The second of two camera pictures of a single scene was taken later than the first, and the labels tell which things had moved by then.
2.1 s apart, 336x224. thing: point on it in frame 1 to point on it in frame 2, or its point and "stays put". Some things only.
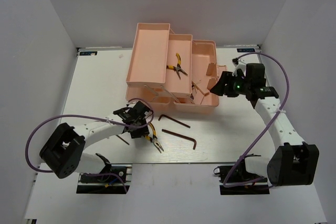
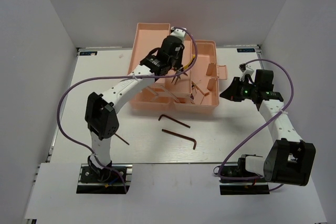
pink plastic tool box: x=172 y=73 stays put
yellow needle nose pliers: x=154 y=139 to x=179 y=73
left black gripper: x=144 y=130 to x=179 y=62
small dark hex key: x=123 y=139 stays put
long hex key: x=174 y=120 stays put
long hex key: x=195 y=140 stays put
